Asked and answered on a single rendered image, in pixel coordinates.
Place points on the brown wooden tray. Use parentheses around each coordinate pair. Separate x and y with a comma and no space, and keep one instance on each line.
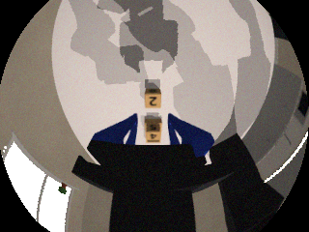
(153,122)

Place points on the brown cube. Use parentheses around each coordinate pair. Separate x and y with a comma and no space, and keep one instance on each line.
(153,132)
(153,98)

